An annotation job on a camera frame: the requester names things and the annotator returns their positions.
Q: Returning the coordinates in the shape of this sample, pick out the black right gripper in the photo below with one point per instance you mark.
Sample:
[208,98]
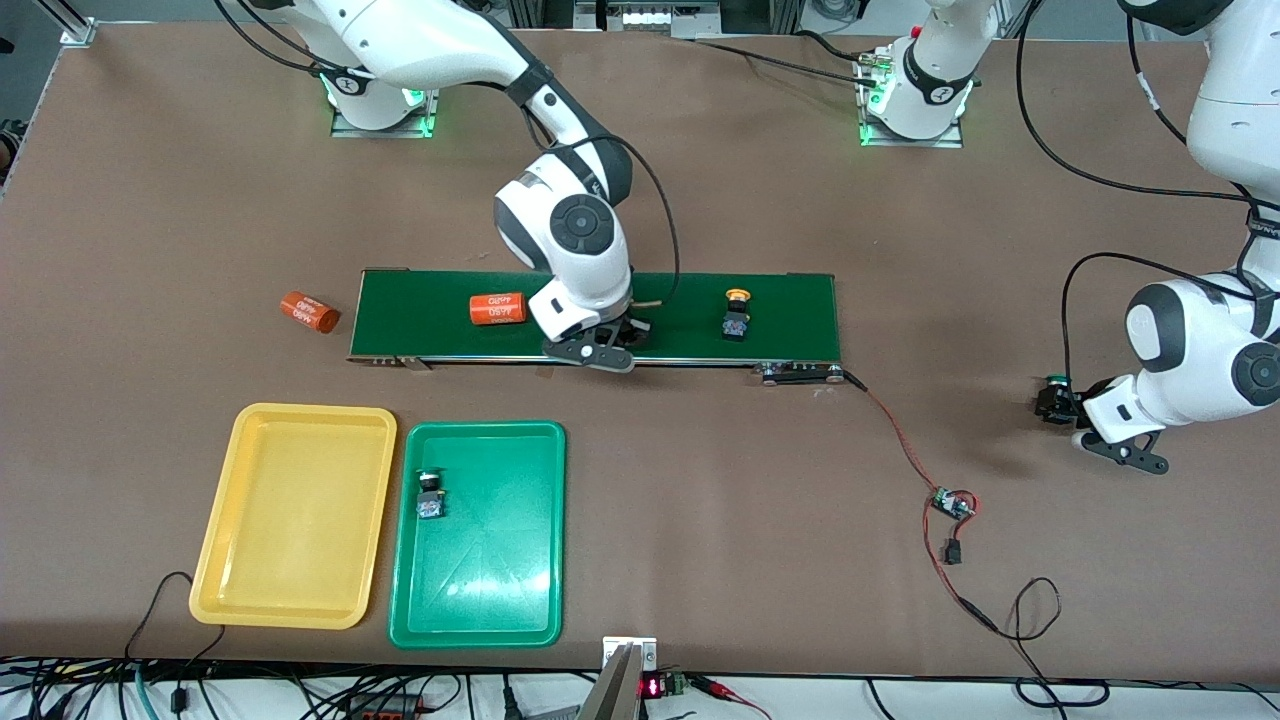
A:
[633,328]

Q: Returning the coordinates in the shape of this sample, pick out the dark shoe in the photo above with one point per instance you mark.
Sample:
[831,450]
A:
[10,145]

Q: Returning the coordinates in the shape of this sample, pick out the red digit display module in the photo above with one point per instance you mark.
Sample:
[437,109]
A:
[652,687]

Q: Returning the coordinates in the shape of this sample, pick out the red clip lead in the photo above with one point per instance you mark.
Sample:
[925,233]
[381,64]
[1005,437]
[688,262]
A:
[730,692]

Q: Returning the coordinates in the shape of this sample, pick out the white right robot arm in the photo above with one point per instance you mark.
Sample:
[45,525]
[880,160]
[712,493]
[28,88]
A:
[575,230]

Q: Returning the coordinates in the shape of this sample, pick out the green belt conveyor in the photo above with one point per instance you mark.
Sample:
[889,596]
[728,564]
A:
[420,315]

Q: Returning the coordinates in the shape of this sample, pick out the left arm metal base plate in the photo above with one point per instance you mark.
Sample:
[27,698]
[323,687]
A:
[940,143]

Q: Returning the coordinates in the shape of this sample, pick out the small black connector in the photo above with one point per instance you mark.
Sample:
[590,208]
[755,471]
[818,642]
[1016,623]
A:
[952,552]

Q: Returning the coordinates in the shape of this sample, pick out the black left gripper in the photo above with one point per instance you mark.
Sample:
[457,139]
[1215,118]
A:
[1056,403]

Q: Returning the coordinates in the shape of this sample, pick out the yellow plastic tray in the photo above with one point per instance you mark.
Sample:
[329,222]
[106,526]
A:
[290,520]

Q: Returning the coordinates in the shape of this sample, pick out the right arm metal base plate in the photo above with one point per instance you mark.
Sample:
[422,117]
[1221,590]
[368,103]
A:
[435,110]

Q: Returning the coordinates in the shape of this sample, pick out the grey metal equipment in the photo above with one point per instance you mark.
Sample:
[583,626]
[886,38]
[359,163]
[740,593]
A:
[640,15]

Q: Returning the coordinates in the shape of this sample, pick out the aluminium frame profile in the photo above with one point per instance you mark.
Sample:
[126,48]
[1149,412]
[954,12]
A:
[75,28]

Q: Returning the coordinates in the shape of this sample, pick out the grey metal camera mount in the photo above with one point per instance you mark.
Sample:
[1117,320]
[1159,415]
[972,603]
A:
[615,690]

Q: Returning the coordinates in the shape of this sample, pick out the yellow push button switch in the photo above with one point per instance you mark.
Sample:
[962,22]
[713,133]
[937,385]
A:
[737,322]

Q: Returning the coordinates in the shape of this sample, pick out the green push button switch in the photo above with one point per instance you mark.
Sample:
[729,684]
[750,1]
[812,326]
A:
[1057,380]
[430,505]

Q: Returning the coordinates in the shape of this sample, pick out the small green circuit board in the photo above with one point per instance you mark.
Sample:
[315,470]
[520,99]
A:
[950,503]

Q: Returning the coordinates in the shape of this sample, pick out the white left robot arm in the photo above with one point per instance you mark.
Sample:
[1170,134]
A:
[1190,340]

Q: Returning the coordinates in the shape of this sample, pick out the green plastic tray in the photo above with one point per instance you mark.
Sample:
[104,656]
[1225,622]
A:
[500,560]

